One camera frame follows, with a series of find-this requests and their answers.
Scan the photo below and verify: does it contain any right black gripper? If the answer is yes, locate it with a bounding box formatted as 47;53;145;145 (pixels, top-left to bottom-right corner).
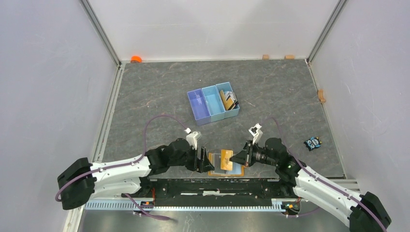
229;141;278;168

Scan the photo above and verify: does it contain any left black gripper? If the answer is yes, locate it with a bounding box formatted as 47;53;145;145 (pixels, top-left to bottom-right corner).
169;144;214;173

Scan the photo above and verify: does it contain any orange leather card holder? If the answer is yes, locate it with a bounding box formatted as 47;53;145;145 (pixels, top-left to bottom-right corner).
208;153;244;177

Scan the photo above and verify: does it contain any grey credit card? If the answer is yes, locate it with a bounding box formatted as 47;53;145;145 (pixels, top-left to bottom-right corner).
213;154;224;174

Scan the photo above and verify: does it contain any gold credit card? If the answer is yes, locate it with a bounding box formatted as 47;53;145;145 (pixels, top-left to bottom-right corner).
220;149;234;171

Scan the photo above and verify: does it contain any stack of credit cards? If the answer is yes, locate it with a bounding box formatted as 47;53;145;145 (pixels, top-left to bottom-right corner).
220;90;238;111

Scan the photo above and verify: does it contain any light blue bin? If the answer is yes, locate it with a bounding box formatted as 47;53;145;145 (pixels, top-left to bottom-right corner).
202;85;225;122
216;82;240;118

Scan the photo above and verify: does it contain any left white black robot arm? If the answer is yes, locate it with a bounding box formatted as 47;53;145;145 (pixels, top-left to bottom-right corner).
55;138;215;210

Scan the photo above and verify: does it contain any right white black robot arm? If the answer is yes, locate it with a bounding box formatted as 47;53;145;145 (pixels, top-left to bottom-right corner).
230;138;392;232

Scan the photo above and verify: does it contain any purple plastic bin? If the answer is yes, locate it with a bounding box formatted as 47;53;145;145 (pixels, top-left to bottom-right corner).
187;89;211;126

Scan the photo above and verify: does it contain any blue owl sticker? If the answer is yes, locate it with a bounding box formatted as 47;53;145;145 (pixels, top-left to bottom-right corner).
304;137;322;151

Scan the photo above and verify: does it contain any curved wooden piece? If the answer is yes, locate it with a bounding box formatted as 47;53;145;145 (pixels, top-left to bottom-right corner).
317;89;326;104

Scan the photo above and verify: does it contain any orange round cap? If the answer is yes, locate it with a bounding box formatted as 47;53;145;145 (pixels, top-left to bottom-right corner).
130;56;142;63

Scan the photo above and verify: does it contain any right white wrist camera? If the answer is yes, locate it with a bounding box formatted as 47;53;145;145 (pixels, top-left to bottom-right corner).
249;123;263;145

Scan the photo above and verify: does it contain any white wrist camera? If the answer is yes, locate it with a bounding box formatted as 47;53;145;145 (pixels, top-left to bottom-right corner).
184;128;202;150
249;123;263;145

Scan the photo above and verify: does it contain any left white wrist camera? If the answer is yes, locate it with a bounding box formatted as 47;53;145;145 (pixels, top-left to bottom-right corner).
184;128;202;150

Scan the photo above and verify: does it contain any white slotted cable duct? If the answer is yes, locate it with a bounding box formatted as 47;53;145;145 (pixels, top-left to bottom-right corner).
84;200;285;213

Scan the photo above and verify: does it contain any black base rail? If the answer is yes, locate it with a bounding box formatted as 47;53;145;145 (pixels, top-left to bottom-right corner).
131;178;297;207

